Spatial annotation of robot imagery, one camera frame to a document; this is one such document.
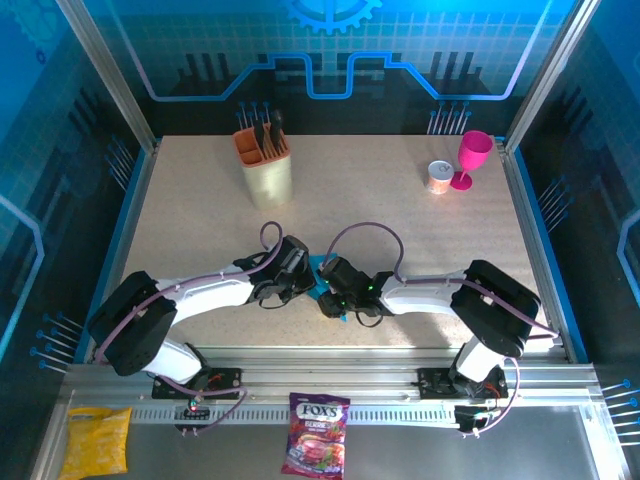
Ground blue cloth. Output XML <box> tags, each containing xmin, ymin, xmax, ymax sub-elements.
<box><xmin>305</xmin><ymin>254</ymin><xmax>350</xmax><ymax>324</ymax></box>

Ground beige orange utensil holder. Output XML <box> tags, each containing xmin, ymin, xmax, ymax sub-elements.
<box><xmin>233</xmin><ymin>127</ymin><xmax>295</xmax><ymax>211</ymax></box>

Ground purple candy bag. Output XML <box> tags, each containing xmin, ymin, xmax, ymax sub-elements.
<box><xmin>279</xmin><ymin>392</ymin><xmax>351</xmax><ymax>476</ymax></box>

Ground orange white can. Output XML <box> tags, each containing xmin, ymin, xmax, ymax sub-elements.
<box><xmin>426</xmin><ymin>159</ymin><xmax>455</xmax><ymax>196</ymax></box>

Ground small black circuit board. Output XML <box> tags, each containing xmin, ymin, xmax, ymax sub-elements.
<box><xmin>453</xmin><ymin>404</ymin><xmax>494</xmax><ymax>434</ymax></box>
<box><xmin>173</xmin><ymin>405</ymin><xmax>211</xmax><ymax>427</ymax></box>

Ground pink plastic goblet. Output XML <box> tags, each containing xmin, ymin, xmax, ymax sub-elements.
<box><xmin>448</xmin><ymin>129</ymin><xmax>495</xmax><ymax>193</ymax></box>

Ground yellow snack bag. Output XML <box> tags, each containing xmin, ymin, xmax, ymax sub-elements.
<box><xmin>59</xmin><ymin>406</ymin><xmax>134</xmax><ymax>479</ymax></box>

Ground aluminium frame rail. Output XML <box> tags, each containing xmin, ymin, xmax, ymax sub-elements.
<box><xmin>59</xmin><ymin>347</ymin><xmax>601</xmax><ymax>407</ymax></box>

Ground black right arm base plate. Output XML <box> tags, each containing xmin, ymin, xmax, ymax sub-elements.
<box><xmin>417</xmin><ymin>367</ymin><xmax>509</xmax><ymax>401</ymax></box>

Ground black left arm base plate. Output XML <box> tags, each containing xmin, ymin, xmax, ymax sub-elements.
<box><xmin>152</xmin><ymin>367</ymin><xmax>244</xmax><ymax>401</ymax></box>

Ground grey slotted cable duct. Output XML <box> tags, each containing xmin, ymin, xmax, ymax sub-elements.
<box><xmin>129</xmin><ymin>405</ymin><xmax>459</xmax><ymax>424</ymax></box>

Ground aluminium frame post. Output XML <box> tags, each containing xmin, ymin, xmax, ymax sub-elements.
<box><xmin>54</xmin><ymin>0</ymin><xmax>162</xmax><ymax>151</ymax></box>
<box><xmin>502</xmin><ymin>0</ymin><xmax>601</xmax><ymax>154</ymax></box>

